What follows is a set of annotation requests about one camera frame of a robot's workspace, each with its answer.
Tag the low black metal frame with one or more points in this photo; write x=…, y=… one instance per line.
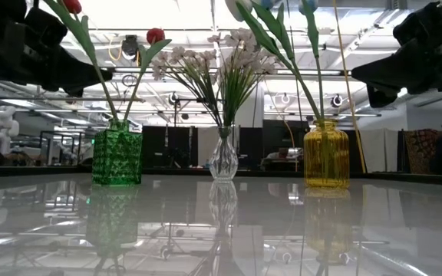
x=48, y=147

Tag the silver ventilation duct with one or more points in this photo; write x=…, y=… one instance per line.
x=436, y=100

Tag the black partition panel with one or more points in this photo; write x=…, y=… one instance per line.
x=278, y=138
x=156, y=147

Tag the yellow glass vase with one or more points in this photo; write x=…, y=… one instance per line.
x=326, y=153

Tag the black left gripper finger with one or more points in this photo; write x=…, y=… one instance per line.
x=75, y=74

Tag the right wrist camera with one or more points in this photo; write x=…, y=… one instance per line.
x=382, y=96

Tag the black metal frame rig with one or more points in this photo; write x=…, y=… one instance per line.
x=184, y=100

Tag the white tulip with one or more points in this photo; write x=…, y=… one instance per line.
x=268, y=3
x=239, y=9
x=308, y=4

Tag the patterned hanging rug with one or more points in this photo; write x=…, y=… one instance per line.
x=422, y=151

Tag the white curtain panel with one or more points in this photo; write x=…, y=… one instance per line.
x=378, y=151

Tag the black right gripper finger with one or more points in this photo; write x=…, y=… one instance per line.
x=401, y=69

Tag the long ceiling light strip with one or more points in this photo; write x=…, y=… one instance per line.
x=320, y=72

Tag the clear glass vase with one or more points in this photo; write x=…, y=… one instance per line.
x=223, y=161

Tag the white robot figure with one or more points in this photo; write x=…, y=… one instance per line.
x=4, y=126

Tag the green glass vase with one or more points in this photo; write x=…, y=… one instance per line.
x=116, y=157

